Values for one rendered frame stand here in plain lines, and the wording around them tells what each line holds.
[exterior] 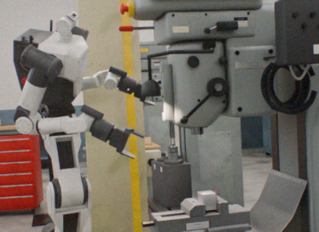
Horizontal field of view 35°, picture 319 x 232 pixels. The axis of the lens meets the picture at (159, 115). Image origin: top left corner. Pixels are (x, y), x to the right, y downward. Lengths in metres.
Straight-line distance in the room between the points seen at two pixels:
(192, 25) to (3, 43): 9.28
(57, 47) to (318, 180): 1.22
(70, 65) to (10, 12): 8.78
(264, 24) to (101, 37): 1.89
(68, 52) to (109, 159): 1.51
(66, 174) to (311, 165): 1.11
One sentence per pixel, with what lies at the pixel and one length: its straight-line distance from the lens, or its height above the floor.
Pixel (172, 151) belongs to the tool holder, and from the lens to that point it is 2.29.
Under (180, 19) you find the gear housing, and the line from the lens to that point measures 1.82.
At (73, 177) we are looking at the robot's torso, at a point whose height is 1.07.
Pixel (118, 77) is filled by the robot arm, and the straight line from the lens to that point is 2.64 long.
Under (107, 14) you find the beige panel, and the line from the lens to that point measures 3.65.
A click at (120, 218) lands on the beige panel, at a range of 3.72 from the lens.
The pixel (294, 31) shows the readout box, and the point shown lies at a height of 1.62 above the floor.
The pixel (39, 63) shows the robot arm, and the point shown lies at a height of 1.59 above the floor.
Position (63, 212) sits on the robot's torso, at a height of 0.91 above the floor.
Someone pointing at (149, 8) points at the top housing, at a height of 1.74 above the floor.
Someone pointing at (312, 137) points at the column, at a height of 1.25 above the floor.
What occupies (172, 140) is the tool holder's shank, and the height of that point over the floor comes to 1.22.
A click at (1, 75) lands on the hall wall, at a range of 10.93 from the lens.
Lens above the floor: 1.46
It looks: 3 degrees down
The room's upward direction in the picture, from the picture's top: 3 degrees counter-clockwise
